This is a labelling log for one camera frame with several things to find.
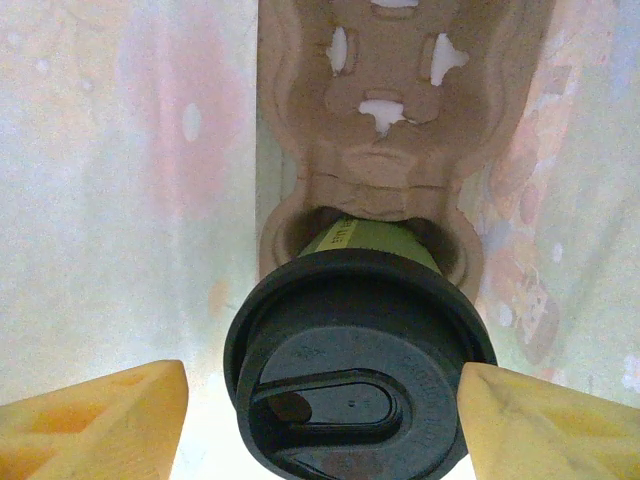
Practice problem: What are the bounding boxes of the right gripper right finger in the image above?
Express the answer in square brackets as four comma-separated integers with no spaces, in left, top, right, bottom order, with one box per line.
[457,362,640,480]

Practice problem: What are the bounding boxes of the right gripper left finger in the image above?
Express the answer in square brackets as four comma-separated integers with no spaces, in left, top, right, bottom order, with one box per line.
[0,359,190,480]

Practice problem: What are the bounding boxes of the cardboard cup carrier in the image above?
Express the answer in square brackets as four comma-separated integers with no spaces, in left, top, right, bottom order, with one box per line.
[257,0,551,301]

